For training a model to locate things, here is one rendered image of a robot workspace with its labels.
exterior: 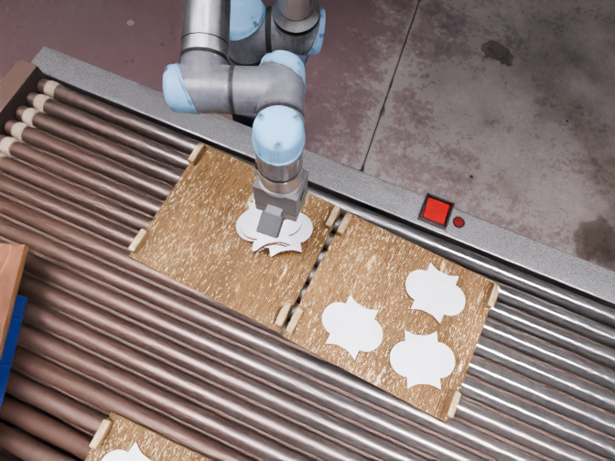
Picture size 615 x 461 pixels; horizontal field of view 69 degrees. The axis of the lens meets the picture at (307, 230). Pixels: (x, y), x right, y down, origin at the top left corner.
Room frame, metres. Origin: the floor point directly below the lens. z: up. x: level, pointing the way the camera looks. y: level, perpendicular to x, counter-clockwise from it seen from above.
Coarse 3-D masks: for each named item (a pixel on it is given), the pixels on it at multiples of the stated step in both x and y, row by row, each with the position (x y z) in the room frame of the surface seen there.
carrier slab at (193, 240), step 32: (224, 160) 0.54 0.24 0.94; (192, 192) 0.44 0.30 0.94; (224, 192) 0.45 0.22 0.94; (160, 224) 0.35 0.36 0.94; (192, 224) 0.36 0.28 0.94; (224, 224) 0.37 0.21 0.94; (320, 224) 0.39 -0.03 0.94; (160, 256) 0.27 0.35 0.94; (192, 256) 0.28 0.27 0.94; (224, 256) 0.28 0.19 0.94; (256, 256) 0.29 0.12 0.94; (288, 256) 0.30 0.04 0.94; (192, 288) 0.20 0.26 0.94; (224, 288) 0.21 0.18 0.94; (256, 288) 0.21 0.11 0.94; (288, 288) 0.22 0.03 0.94; (256, 320) 0.14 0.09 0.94
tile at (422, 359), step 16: (416, 336) 0.14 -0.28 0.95; (432, 336) 0.15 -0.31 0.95; (400, 352) 0.10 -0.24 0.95; (416, 352) 0.11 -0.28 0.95; (432, 352) 0.11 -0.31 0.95; (448, 352) 0.11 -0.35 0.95; (400, 368) 0.07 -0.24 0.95; (416, 368) 0.07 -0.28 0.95; (432, 368) 0.08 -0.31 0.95; (448, 368) 0.08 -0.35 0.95; (432, 384) 0.04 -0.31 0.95
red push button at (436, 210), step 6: (432, 198) 0.50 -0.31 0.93; (426, 204) 0.48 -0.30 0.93; (432, 204) 0.48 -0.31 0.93; (438, 204) 0.49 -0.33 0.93; (444, 204) 0.49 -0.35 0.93; (426, 210) 0.47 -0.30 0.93; (432, 210) 0.47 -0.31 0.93; (438, 210) 0.47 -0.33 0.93; (444, 210) 0.47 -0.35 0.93; (426, 216) 0.45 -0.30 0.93; (432, 216) 0.45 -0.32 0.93; (438, 216) 0.45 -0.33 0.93; (444, 216) 0.46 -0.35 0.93; (438, 222) 0.44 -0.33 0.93; (444, 222) 0.44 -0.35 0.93
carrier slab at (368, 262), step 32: (352, 224) 0.40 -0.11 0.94; (352, 256) 0.32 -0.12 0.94; (384, 256) 0.33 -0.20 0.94; (416, 256) 0.34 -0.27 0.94; (320, 288) 0.23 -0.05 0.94; (352, 288) 0.24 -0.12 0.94; (384, 288) 0.25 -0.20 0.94; (480, 288) 0.27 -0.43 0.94; (320, 320) 0.16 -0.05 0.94; (384, 320) 0.17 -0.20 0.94; (416, 320) 0.18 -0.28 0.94; (448, 320) 0.19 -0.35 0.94; (480, 320) 0.20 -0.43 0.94; (320, 352) 0.08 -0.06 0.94; (384, 352) 0.10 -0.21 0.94; (384, 384) 0.03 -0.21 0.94; (416, 384) 0.04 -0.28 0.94; (448, 384) 0.04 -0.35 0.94
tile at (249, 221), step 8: (248, 216) 0.37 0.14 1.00; (256, 216) 0.37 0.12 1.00; (240, 224) 0.35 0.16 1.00; (248, 224) 0.35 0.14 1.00; (256, 224) 0.35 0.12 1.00; (288, 224) 0.36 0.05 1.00; (296, 224) 0.36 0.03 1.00; (248, 232) 0.33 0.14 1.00; (256, 232) 0.33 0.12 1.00; (280, 232) 0.34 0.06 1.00; (288, 232) 0.34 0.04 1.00; (296, 232) 0.35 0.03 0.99; (264, 240) 0.32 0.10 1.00; (272, 240) 0.32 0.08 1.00; (280, 240) 0.32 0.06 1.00; (288, 240) 0.32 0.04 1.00
